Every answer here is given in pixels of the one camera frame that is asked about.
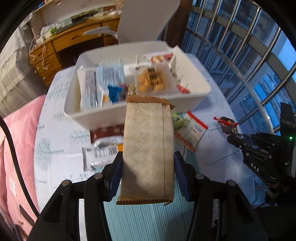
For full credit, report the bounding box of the green pineapple cake packet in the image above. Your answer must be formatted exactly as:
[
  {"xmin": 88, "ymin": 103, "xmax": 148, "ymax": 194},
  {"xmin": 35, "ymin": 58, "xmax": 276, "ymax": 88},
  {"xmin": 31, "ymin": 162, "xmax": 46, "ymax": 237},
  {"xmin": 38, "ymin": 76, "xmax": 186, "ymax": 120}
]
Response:
[{"xmin": 171, "ymin": 113, "xmax": 189, "ymax": 131}]

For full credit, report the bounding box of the maroon silver orange packet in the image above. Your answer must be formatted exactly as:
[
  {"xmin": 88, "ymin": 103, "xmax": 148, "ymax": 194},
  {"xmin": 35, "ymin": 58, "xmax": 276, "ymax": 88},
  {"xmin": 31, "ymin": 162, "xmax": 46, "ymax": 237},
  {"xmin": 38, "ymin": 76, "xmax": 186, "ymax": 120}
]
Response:
[{"xmin": 82, "ymin": 124, "xmax": 125, "ymax": 172}]

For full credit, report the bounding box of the red white LiPO packet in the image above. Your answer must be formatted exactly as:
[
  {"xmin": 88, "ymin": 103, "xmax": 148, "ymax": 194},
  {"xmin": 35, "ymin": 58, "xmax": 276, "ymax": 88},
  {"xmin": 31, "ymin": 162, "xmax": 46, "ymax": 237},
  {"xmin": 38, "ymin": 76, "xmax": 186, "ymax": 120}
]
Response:
[{"xmin": 174, "ymin": 111, "xmax": 208, "ymax": 152}]

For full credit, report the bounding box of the blue small snack packet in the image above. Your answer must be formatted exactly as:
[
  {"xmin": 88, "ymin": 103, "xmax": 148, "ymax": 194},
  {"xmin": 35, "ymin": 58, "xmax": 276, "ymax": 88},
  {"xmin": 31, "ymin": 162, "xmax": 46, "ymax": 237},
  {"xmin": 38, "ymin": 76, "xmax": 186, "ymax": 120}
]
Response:
[{"xmin": 107, "ymin": 85, "xmax": 123, "ymax": 103}]

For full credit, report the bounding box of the patterned white teal tablecloth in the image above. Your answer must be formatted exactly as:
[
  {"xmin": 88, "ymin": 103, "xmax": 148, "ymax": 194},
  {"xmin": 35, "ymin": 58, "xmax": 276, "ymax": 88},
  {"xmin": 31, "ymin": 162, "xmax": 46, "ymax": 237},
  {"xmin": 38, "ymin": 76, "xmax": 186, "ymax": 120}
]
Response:
[{"xmin": 33, "ymin": 53, "xmax": 266, "ymax": 241}]

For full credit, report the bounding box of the black cable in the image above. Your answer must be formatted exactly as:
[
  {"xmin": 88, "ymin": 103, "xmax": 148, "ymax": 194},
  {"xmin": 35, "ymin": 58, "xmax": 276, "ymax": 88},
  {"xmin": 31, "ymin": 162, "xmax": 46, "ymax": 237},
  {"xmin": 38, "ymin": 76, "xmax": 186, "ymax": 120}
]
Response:
[{"xmin": 0, "ymin": 115, "xmax": 40, "ymax": 218}]

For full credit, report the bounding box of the pink bedding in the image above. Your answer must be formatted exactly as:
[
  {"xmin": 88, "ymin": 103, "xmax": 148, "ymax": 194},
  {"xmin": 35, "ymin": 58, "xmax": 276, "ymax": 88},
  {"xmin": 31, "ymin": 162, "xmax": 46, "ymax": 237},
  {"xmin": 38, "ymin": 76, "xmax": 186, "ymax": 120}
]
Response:
[{"xmin": 0, "ymin": 94, "xmax": 47, "ymax": 241}]

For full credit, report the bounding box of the white blue snack packet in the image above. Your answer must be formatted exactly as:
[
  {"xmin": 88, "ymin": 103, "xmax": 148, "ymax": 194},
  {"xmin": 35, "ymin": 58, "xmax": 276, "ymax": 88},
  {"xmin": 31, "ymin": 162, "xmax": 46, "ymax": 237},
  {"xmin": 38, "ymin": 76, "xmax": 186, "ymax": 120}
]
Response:
[{"xmin": 77, "ymin": 63, "xmax": 125, "ymax": 111}]

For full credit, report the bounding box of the orange crab roe snack bag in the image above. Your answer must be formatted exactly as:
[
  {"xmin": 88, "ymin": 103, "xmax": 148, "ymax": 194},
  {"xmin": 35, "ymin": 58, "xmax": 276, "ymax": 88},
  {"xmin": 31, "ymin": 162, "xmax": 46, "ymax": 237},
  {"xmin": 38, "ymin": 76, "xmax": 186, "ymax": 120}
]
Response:
[{"xmin": 135, "ymin": 64, "xmax": 176, "ymax": 96}]

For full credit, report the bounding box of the white chair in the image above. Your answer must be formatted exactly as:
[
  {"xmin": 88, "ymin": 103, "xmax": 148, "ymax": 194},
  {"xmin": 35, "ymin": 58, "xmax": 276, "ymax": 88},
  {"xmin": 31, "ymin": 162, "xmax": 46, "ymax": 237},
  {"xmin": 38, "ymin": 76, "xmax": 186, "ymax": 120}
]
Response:
[{"xmin": 83, "ymin": 0, "xmax": 180, "ymax": 44}]

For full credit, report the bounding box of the beige paper snack pack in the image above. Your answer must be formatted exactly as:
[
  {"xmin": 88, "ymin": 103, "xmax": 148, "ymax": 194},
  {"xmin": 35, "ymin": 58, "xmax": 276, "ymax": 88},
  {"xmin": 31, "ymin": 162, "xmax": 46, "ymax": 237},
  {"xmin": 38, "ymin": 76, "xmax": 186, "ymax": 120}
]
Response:
[{"xmin": 117, "ymin": 95, "xmax": 175, "ymax": 205}]

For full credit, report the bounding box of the wooden desk with drawers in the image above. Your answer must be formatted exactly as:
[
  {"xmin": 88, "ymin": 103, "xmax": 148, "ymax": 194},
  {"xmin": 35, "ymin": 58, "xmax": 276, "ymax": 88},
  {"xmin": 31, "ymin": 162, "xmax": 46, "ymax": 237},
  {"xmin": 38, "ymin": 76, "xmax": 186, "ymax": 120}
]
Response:
[{"xmin": 28, "ymin": 15, "xmax": 120, "ymax": 86}]

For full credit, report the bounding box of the red white snack in bin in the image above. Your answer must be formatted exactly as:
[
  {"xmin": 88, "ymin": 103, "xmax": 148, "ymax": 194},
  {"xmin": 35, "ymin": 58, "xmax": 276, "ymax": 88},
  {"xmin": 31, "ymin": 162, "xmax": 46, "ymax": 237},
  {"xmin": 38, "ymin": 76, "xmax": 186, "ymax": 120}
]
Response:
[{"xmin": 144, "ymin": 53, "xmax": 175, "ymax": 63}]

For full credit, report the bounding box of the metal window grille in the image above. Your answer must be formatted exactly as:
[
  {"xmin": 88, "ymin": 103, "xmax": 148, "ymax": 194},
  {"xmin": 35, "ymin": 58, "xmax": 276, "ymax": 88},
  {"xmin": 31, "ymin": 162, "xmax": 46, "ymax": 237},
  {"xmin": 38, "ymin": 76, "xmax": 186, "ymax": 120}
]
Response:
[{"xmin": 181, "ymin": 1, "xmax": 295, "ymax": 134}]

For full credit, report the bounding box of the white plastic organizer bin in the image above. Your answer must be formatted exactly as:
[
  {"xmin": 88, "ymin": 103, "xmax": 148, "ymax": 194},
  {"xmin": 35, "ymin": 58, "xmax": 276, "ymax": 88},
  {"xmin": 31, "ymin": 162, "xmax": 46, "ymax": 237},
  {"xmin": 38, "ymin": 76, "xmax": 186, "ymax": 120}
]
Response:
[{"xmin": 64, "ymin": 41, "xmax": 211, "ymax": 131}]

